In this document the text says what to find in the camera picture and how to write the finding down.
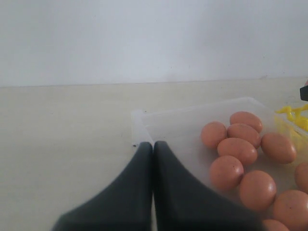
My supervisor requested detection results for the yellow plastic egg tray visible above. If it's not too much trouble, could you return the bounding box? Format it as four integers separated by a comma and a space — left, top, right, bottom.
274, 104, 308, 145

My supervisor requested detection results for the brown egg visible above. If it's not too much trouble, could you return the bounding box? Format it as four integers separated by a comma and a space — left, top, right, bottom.
262, 219, 289, 231
239, 170, 277, 212
273, 190, 308, 231
295, 162, 308, 194
227, 123, 261, 149
261, 132, 297, 164
209, 155, 244, 191
200, 121, 227, 149
229, 111, 263, 133

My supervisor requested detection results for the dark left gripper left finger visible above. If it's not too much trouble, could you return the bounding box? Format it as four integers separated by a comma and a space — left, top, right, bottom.
53, 142, 153, 231

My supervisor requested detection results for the brown egg second row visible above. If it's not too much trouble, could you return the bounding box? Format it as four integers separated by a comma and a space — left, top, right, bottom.
217, 138, 258, 166

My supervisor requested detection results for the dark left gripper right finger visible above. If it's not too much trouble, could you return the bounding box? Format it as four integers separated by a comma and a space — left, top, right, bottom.
153, 141, 264, 231

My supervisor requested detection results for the clear plastic box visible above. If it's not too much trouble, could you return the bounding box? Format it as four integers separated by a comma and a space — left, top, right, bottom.
132, 97, 308, 221

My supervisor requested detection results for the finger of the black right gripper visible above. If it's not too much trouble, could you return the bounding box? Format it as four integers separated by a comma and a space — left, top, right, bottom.
299, 85, 308, 101

